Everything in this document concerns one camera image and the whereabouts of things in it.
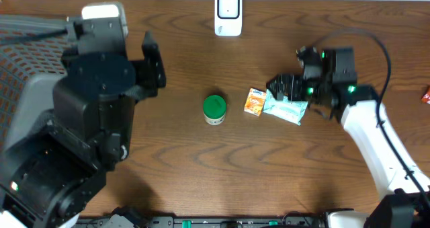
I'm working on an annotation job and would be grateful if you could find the red Top snack packet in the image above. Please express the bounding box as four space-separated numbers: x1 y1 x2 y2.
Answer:
421 87 430 104

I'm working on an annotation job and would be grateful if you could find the orange Kleenex tissue packet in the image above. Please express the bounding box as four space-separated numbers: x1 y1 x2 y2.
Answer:
244 88 267 116

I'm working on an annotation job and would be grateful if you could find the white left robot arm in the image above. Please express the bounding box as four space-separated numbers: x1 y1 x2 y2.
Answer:
1 16 166 227

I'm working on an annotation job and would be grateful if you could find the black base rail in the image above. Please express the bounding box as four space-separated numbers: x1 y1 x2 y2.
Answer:
73 215 330 228

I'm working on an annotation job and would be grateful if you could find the mint green wipes packet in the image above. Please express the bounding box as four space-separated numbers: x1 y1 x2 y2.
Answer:
263 89 308 126

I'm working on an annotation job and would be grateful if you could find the grey plastic shopping basket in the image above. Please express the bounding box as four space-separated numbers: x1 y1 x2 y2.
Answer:
1 36 71 151

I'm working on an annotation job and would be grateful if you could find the white barcode scanner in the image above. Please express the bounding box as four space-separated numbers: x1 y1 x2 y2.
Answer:
214 0 243 37

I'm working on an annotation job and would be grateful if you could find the green lid jar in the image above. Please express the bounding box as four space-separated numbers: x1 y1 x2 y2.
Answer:
203 95 226 125

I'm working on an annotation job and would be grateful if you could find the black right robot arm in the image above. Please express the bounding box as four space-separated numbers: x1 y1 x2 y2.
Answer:
267 47 429 227

